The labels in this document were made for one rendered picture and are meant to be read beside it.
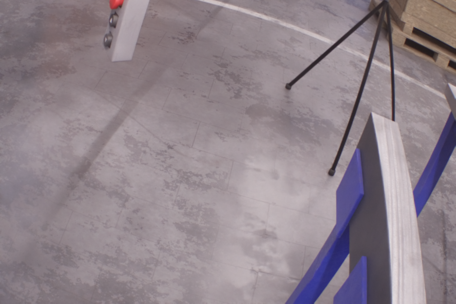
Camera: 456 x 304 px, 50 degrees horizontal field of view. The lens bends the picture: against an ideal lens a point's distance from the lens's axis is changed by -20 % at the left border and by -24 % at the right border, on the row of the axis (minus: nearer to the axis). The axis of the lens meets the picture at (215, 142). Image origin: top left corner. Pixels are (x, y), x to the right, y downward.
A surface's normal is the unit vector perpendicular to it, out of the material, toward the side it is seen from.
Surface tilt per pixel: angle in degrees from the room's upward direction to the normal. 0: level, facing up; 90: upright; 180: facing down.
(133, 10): 90
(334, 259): 90
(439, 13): 90
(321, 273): 90
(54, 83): 0
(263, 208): 0
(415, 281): 0
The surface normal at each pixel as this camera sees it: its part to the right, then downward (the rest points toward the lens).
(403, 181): 0.26, -0.78
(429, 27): -0.05, 0.57
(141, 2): 0.43, 0.62
